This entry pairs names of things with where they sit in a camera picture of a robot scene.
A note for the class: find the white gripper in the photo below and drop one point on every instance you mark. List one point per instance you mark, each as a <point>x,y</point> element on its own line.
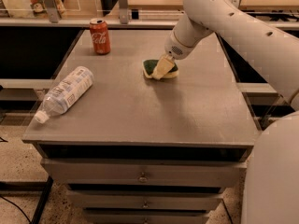
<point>175,48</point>

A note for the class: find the green and yellow sponge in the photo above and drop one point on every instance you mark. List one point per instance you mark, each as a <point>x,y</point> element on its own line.
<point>150,72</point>

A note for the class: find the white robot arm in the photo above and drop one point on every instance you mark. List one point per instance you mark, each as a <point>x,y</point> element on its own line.
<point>272,180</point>

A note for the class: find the red cola can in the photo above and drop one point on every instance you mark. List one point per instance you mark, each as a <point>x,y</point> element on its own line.
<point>100,36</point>

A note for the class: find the grey drawer cabinet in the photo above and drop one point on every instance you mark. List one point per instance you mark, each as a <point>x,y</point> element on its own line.
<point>133,150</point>

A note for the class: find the clear plastic water bottle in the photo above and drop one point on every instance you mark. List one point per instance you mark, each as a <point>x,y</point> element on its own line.
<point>60,98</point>

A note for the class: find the metal railing with posts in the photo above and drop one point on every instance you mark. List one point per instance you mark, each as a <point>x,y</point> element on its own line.
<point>75,12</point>

